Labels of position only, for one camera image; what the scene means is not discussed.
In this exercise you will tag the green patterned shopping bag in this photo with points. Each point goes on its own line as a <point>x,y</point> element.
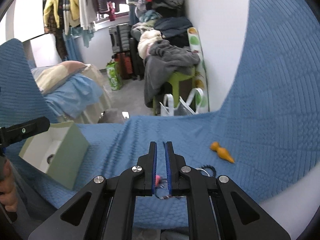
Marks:
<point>113,75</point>

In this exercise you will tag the blue textured bedspread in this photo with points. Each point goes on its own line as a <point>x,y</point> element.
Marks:
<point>269,123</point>

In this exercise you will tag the orange gourd ornament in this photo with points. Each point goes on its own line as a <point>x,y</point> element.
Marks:
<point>222,153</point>

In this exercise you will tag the green white storage box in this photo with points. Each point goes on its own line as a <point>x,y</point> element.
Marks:
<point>58,152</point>

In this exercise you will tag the beige pillow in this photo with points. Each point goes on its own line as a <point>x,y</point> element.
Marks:
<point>48,79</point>

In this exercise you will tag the red suitcase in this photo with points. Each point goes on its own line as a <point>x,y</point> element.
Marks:
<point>124,65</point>

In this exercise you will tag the person's left hand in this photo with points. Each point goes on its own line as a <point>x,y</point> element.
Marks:
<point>8,189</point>

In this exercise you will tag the light blue bedding heap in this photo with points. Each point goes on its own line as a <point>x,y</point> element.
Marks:
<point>74,96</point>

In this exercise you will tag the pink hat hair clip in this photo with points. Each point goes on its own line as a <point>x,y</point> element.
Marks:
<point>158,181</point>

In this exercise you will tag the yellow hanging jacket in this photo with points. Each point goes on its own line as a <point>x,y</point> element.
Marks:
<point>66,13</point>

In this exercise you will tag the black hair stick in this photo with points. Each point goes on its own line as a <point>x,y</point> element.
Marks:
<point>163,182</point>

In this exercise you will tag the green stool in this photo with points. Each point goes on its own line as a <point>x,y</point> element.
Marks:
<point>179,85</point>

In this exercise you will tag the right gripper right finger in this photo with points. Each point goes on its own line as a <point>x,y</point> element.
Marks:
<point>189,182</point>

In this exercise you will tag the grey blanket pile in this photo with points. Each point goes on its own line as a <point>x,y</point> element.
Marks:
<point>163,60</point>

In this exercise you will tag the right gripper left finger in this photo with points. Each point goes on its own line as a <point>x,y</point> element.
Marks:
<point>137,181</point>

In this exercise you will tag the dark grey suitcase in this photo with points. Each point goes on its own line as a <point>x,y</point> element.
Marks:
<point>120,37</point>

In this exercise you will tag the white tote bag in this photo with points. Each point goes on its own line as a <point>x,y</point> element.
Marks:
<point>184,107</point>

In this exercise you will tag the fruit print ironing board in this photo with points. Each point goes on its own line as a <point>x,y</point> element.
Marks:
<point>200,80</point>

